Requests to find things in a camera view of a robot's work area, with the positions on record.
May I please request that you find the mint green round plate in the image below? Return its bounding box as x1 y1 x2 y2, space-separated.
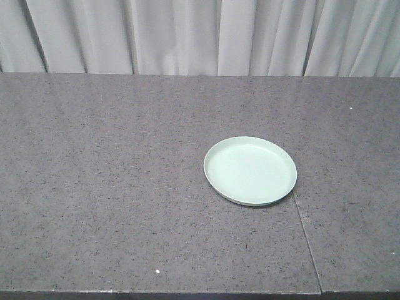
203 136 298 207

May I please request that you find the white pleated curtain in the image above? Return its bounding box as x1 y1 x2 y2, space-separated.
1 1 399 78

